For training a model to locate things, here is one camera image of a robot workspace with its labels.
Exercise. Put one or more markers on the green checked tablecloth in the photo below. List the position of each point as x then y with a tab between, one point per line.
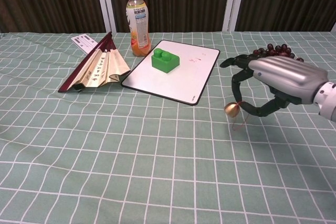
147	142

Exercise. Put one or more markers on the green toy building block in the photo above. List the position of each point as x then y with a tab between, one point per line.
165	60

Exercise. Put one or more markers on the dark red grape bunch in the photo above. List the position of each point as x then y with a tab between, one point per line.
278	51

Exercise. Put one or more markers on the folding paper fan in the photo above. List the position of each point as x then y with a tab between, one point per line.
97	65

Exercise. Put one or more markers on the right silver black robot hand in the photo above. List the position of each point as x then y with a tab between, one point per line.
283	73

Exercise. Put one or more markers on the white partition frame post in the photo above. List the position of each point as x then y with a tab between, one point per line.
105	2
233	1

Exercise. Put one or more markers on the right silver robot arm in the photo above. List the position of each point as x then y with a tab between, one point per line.
326	98

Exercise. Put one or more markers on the white board with black rim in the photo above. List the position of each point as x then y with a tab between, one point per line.
173	72

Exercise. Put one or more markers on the white plastic ruler card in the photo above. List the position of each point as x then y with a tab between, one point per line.
85	41

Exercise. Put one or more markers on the small golden bell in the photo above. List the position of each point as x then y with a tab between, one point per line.
231	109

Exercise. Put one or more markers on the orange drink plastic bottle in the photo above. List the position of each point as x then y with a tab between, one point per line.
137	30

